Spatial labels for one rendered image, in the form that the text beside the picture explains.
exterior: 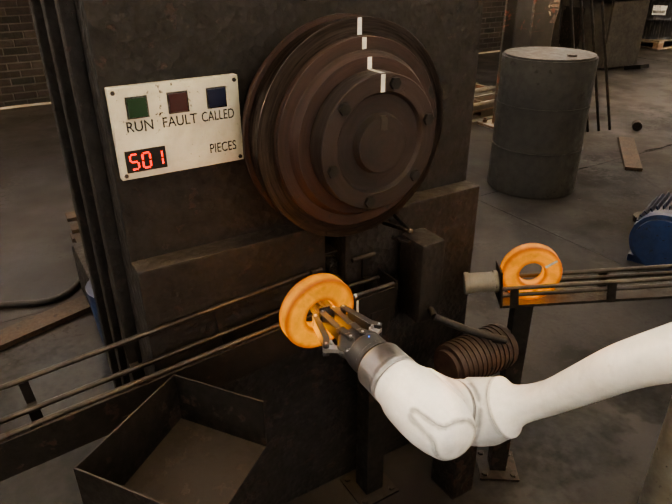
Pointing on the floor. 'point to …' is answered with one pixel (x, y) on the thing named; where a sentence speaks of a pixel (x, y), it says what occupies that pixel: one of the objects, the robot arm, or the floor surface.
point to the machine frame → (245, 210)
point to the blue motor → (653, 233)
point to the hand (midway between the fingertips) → (317, 304)
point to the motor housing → (474, 353)
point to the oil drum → (541, 120)
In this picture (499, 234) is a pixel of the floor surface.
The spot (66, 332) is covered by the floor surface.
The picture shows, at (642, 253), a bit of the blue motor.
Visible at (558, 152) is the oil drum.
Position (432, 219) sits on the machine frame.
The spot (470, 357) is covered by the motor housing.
